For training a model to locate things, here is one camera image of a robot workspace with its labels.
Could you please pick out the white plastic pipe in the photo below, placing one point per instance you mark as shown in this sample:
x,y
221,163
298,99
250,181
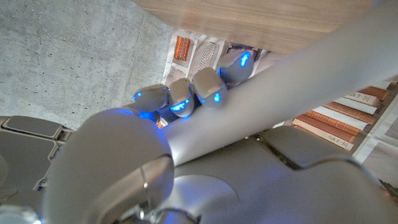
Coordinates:
x,y
280,93

